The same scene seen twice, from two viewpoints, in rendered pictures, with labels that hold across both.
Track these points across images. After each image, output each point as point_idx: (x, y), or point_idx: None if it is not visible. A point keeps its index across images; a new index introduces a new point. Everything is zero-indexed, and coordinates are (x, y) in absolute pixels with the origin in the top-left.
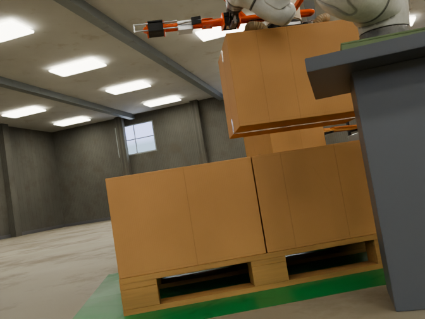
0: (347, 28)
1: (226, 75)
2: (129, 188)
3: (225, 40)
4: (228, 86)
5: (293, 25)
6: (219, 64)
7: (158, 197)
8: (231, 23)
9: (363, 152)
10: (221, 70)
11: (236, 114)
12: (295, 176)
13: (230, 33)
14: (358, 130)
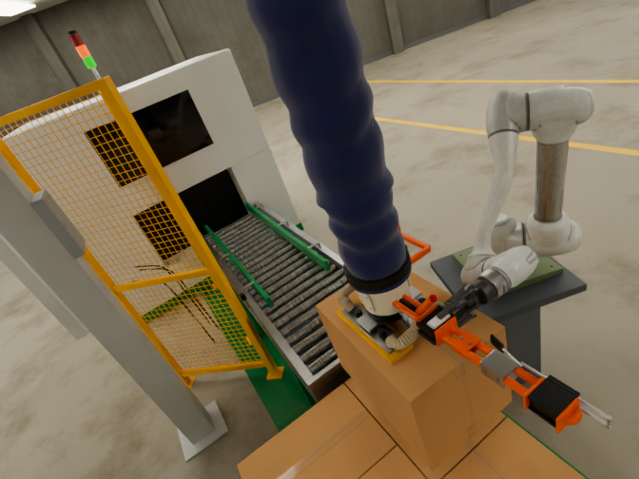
0: None
1: (470, 385)
2: None
3: (498, 335)
4: (478, 391)
5: (438, 287)
6: (426, 398)
7: None
8: (467, 319)
9: (510, 330)
10: (432, 401)
11: (507, 395)
12: None
13: (499, 323)
14: (499, 322)
